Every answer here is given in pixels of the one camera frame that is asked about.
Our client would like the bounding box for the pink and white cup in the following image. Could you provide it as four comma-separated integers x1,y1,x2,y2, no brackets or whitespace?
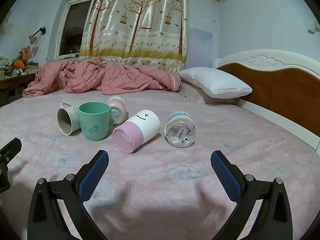
112,109,161,154

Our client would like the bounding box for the white pillow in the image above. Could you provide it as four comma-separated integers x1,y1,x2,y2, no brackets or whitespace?
178,67,253,99

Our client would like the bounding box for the wall lamp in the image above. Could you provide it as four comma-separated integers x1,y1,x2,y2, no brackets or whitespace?
28,26,47,44

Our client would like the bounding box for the white framed window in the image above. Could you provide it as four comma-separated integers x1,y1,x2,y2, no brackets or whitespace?
54,0,108,61

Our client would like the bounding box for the wooden headboard with white trim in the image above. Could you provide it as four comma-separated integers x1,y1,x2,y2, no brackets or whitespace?
211,49,320,153

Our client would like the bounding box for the pink pillow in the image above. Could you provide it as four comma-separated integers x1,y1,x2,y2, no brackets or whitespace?
179,79,240,105

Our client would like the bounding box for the clear cup with blue band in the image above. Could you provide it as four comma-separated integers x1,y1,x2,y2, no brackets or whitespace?
164,111,197,148

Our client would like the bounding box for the cluttered wooden desk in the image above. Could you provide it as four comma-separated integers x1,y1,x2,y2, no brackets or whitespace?
0,45,40,108

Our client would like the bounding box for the pale pink cup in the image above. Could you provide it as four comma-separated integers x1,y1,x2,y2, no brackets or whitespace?
106,96,127,125

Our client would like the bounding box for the pink checked blanket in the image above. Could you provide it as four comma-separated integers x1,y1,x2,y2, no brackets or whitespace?
22,59,181,98

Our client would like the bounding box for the pink floral bed sheet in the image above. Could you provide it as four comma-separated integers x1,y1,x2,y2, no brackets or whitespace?
0,80,320,240

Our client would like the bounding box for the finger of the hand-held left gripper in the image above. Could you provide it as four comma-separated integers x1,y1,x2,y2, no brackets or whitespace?
0,137,22,194

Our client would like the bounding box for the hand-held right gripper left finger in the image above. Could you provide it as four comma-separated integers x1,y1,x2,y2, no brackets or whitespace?
27,150,110,240

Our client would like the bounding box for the green plastic mug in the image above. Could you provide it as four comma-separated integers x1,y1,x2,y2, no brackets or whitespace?
78,102,120,141

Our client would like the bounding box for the tree print curtain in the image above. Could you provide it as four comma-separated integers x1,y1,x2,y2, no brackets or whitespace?
79,0,189,74

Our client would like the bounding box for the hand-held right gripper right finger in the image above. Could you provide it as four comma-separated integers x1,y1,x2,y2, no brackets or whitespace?
210,150,293,240

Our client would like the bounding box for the white mug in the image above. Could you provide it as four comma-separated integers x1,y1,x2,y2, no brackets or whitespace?
57,102,83,136

